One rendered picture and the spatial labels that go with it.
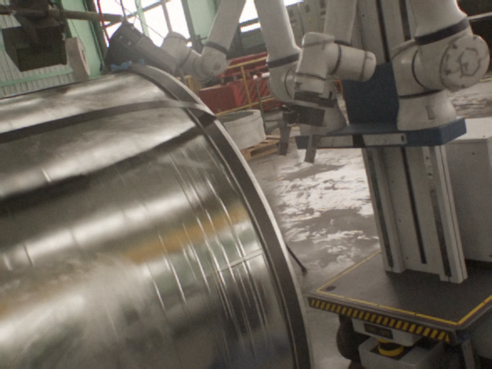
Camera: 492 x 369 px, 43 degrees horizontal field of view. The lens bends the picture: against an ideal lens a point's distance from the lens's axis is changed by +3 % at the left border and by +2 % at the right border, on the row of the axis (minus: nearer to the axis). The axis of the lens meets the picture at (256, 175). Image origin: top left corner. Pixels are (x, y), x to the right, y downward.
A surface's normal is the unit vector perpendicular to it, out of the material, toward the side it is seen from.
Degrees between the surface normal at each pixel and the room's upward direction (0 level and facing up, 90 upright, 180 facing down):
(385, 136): 90
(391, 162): 90
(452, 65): 96
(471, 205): 90
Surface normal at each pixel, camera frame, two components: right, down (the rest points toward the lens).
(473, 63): 0.39, 0.27
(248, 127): 0.65, 0.02
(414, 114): -0.58, -0.08
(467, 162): -0.73, 0.30
